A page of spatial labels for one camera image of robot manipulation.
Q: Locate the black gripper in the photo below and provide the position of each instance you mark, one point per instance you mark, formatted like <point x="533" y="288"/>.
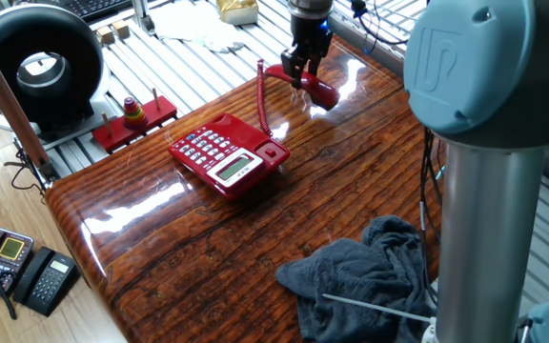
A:
<point x="310" y="35"/>

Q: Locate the red telephone handset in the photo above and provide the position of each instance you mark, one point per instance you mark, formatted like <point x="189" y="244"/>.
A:
<point x="324" y="93"/>

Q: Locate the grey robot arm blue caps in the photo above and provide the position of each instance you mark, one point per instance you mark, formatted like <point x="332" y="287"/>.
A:
<point x="489" y="214"/>

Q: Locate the red telephone base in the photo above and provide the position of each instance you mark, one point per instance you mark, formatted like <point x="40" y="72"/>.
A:
<point x="246" y="138"/>

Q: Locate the black desk telephone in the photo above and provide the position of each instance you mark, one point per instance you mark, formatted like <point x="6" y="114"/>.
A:
<point x="46" y="286"/>

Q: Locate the gold foil box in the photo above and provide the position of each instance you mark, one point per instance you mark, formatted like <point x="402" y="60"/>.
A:
<point x="238" y="12"/>

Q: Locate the white cloth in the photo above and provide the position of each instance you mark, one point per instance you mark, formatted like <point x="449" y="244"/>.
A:
<point x="184" y="24"/>

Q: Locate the red peg toy board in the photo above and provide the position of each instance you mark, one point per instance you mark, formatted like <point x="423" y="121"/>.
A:
<point x="160" y="114"/>

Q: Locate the rainbow stacking rings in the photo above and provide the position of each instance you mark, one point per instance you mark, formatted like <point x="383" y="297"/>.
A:
<point x="135" y="116"/>

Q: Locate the small wooden block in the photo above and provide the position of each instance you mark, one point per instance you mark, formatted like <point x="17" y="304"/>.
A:
<point x="105" y="35"/>
<point x="121" y="29"/>

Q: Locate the black computer keyboard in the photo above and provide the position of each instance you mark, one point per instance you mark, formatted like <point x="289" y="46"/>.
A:
<point x="93" y="7"/>

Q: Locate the dark grey towel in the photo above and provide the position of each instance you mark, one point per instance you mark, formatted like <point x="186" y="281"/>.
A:
<point x="365" y="276"/>

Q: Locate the white zip tie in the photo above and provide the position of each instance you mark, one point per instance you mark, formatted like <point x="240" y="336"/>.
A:
<point x="377" y="308"/>

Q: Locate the brown wooden pole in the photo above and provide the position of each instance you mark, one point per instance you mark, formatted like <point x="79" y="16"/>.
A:
<point x="3" y="95"/>

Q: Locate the aluminium post with foot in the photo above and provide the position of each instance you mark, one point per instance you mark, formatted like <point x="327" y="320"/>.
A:
<point x="141" y="12"/>

